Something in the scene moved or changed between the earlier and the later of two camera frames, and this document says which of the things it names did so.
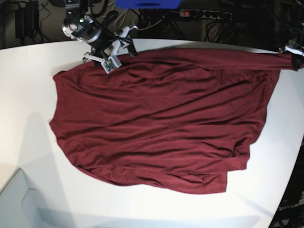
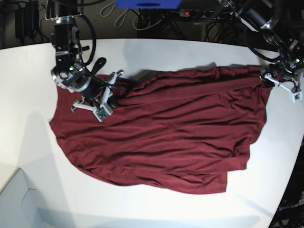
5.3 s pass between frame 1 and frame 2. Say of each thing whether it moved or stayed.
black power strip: stayed
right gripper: moved
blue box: stayed
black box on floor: stayed
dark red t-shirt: moved
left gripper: moved
